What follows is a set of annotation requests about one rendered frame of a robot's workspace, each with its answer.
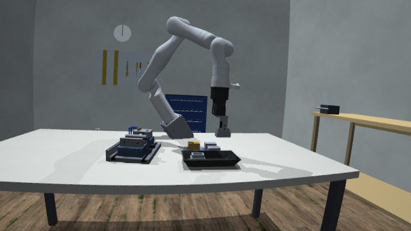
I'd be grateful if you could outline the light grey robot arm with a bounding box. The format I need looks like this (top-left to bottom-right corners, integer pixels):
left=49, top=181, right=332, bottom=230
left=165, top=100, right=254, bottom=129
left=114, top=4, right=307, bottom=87
left=138, top=17, right=234, bottom=123

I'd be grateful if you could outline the small yellow block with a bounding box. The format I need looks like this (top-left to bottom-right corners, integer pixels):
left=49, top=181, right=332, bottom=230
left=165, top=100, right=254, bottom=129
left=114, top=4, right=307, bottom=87
left=188, top=141, right=200, bottom=150

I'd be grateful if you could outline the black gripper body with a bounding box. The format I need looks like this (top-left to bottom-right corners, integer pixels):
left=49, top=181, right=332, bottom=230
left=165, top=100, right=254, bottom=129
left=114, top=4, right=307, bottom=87
left=211, top=75, right=240, bottom=116

